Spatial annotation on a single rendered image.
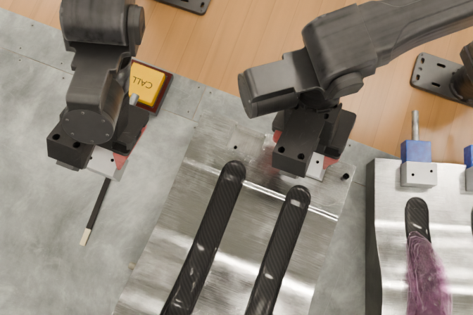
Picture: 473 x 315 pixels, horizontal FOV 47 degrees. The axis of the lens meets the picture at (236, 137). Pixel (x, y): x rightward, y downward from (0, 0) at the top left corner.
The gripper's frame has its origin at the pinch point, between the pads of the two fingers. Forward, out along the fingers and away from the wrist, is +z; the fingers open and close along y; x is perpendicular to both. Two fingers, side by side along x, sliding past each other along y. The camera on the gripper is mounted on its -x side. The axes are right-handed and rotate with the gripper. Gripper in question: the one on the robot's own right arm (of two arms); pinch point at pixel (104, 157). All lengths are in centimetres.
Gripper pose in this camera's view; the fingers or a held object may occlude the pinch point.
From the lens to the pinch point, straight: 80.5
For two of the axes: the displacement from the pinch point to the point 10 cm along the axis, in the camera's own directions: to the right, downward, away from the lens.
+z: -2.0, 6.4, 7.4
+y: 9.3, 3.5, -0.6
